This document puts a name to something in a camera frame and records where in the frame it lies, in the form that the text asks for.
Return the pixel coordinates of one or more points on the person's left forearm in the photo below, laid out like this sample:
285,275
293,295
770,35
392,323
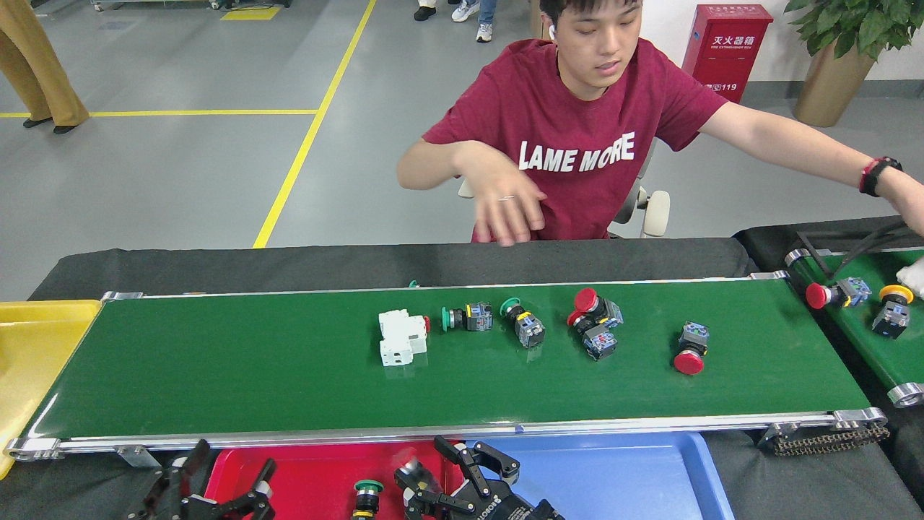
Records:
816,148

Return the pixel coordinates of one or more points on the yellow plastic tray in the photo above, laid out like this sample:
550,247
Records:
36,361

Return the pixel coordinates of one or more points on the metal trolley frame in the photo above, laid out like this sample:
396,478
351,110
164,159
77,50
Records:
151,4

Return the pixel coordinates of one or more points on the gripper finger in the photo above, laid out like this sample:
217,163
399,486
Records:
263,505
170,498

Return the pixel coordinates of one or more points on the person's right hand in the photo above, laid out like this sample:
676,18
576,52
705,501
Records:
505,195

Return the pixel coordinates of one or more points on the black metal bracket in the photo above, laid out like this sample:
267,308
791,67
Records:
817,256

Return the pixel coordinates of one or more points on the yellow push button switch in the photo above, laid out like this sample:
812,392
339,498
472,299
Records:
895,318

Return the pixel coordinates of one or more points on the red plastic tray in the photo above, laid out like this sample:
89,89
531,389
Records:
310,484

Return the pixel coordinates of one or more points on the red fire extinguisher box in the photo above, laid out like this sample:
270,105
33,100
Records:
725,58

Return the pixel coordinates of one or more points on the potted green plant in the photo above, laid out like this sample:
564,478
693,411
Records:
837,87

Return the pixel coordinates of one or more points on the red push button switch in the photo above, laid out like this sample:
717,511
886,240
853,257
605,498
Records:
816,296
689,362
599,343
586,300
411,469

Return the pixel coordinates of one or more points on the blue plastic tray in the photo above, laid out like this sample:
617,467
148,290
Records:
621,484

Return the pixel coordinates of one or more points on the short green conveyor belt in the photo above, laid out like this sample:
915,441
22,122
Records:
902,361

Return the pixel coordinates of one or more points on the black wrist watch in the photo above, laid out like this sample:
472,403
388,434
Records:
877,175

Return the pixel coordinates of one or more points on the person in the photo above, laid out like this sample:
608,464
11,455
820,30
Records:
577,108
426,11
480,22
36,72

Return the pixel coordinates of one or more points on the grey office chair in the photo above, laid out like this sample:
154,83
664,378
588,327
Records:
653,213

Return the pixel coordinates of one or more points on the person's right forearm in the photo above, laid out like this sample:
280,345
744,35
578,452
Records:
440,162

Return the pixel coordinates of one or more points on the brown cardboard box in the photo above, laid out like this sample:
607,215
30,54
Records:
538,18

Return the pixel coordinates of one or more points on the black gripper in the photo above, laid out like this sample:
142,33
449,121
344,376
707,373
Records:
505,511

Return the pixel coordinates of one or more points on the green push button switch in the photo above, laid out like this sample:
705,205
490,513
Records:
530,334
478,318
368,485

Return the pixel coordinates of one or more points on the long green conveyor belt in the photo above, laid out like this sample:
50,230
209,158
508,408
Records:
289,375

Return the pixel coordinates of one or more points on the person's left hand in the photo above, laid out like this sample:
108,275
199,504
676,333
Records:
913,202

